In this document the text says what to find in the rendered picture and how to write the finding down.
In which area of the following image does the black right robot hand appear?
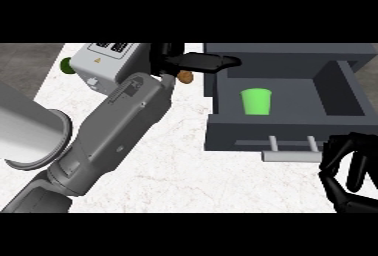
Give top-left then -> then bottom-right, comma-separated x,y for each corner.
316,131 -> 378,214

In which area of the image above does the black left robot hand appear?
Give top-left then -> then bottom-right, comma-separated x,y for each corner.
149,42 -> 244,77

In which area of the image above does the green cup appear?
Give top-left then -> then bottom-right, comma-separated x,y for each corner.
239,87 -> 273,116

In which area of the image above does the dark grey drawer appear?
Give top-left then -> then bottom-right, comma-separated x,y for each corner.
204,59 -> 378,153

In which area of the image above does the brown round object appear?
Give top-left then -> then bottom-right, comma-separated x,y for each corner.
176,69 -> 195,85

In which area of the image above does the dark grey cabinet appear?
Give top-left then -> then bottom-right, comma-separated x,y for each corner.
202,42 -> 378,96

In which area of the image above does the green round object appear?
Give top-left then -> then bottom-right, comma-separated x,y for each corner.
59,56 -> 78,75

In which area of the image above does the pale grey cylinder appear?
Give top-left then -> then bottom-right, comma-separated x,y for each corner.
0,80 -> 75,172

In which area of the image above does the pale grey drawer handle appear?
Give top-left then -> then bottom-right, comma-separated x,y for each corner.
260,135 -> 325,164

